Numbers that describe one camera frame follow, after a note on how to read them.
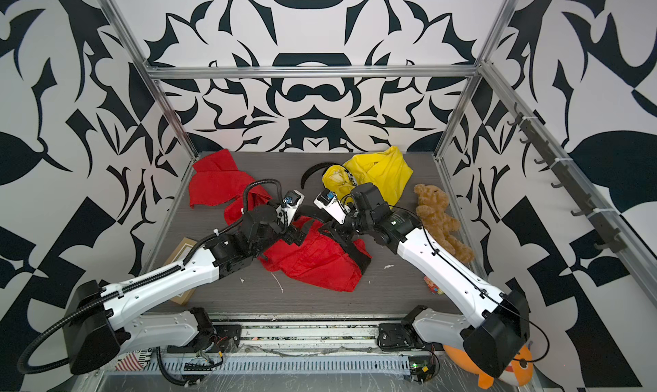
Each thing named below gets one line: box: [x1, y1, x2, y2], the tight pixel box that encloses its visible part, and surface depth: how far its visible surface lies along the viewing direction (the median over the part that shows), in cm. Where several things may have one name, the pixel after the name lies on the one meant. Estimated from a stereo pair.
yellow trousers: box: [321, 146, 415, 206], surface depth 107 cm
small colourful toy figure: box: [423, 275, 445, 296], surface depth 83 cm
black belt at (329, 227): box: [294, 205, 372, 275], surface depth 67 cm
